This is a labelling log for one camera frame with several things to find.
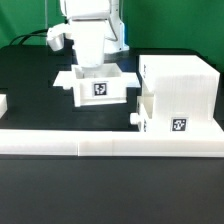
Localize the white drawer cabinet box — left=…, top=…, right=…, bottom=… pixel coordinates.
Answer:
left=139, top=55, right=220, bottom=133

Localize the white drawer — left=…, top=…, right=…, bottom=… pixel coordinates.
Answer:
left=130, top=96, right=154, bottom=132
left=72, top=63, right=127, bottom=107

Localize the white marker sheet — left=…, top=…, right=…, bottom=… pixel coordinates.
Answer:
left=54, top=71, right=140, bottom=90

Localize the white front drawer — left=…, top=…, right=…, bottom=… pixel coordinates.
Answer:
left=130, top=96, right=154, bottom=132

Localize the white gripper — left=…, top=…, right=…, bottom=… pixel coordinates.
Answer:
left=71, top=20, right=106, bottom=69

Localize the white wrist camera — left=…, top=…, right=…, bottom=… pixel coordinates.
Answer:
left=46, top=23, right=69, bottom=51

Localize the white L-shaped fence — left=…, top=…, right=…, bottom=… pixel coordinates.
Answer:
left=0, top=94, right=224, bottom=158

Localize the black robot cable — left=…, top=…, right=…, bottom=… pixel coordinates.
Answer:
left=9, top=29, right=49, bottom=46

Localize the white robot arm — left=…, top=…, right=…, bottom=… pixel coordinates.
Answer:
left=60, top=0, right=129, bottom=69

